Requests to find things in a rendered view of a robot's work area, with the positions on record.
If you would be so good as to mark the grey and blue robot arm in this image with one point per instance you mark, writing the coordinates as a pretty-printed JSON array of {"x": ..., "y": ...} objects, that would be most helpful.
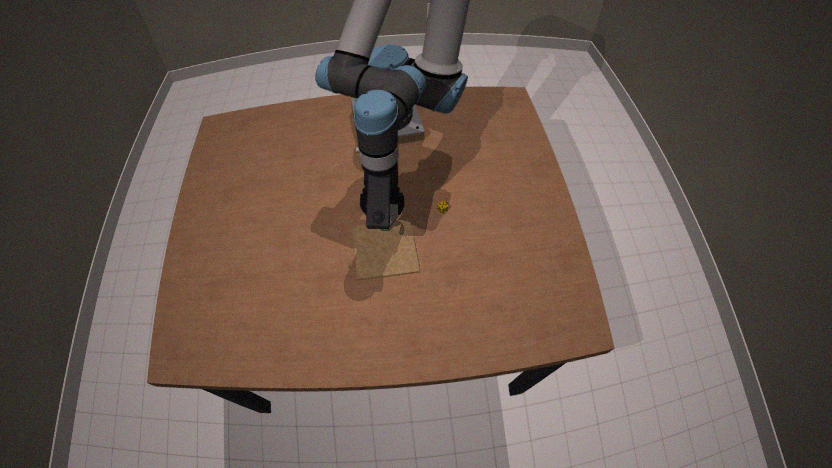
[{"x": 352, "y": 71}]

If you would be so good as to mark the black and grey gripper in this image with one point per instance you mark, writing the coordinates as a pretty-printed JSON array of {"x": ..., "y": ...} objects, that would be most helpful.
[{"x": 396, "y": 200}]

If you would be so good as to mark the tan square mat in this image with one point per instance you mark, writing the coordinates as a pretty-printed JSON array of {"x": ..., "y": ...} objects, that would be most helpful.
[{"x": 380, "y": 253}]

